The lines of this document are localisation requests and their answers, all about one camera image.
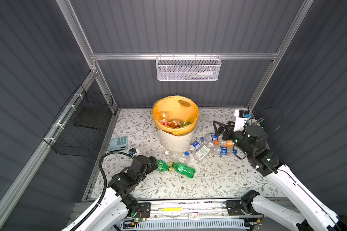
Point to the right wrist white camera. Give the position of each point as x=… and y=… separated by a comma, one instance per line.
x=241, y=117

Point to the orange label clear bottle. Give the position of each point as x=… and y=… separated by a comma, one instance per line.
x=224, y=143

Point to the yellow tool on rail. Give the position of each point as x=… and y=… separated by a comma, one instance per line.
x=170, y=209

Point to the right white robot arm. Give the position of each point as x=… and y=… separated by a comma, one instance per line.
x=312, y=215

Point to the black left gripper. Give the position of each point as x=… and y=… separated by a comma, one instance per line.
x=154, y=164

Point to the right green soda bottle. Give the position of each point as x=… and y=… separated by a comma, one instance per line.
x=183, y=169

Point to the black wire side basket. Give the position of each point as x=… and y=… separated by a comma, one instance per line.
x=81, y=131

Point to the red label clear bottle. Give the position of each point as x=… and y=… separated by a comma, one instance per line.
x=164, y=117

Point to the white wire wall basket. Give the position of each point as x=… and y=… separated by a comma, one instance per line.
x=190, y=68

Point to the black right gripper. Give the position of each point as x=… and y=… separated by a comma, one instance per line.
x=229, y=129

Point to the brown cola bottle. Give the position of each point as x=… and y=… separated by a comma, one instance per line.
x=174, y=124

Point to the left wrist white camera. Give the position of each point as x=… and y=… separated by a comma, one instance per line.
x=133, y=152

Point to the wrist white camera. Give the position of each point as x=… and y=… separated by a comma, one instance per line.
x=133, y=152
x=241, y=117

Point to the pepsi label clear bottle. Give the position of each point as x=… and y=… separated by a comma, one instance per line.
x=224, y=151

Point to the green bottle yellow cap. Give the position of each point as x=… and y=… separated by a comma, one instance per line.
x=186, y=124

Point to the teal desk calculator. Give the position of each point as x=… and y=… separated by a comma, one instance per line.
x=118, y=144

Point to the cream ribbed waste bin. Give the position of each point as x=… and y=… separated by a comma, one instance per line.
x=175, y=143

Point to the orange plastic bin liner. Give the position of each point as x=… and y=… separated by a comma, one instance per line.
x=180, y=108

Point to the clear bottle white cap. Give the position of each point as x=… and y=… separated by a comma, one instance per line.
x=177, y=157

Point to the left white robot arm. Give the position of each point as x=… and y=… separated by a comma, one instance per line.
x=115, y=202

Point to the blue label water bottle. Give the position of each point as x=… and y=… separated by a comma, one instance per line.
x=194, y=146

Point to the green soda bottle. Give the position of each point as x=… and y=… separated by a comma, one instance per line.
x=183, y=169
x=163, y=166

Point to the left green soda bottle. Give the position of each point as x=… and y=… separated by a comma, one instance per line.
x=163, y=166

